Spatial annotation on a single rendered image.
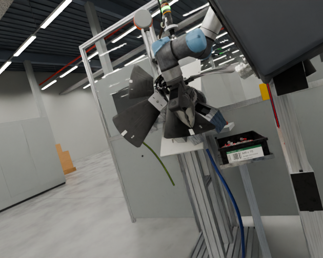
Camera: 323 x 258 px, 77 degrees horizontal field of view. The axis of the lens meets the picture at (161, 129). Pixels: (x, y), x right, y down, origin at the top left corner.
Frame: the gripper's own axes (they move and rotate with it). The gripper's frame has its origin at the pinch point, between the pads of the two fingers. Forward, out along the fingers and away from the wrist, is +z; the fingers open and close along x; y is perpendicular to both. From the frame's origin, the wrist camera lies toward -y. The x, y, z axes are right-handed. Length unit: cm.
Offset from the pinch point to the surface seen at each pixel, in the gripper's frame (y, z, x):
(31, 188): 176, 134, 538
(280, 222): 56, 120, -18
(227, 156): -11.8, 10.1, -13.4
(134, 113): 12.5, -9.0, 32.0
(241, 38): -57, -28, -29
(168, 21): 33, -43, 4
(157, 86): 19.8, -17.1, 16.9
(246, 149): -9.9, 9.8, -19.8
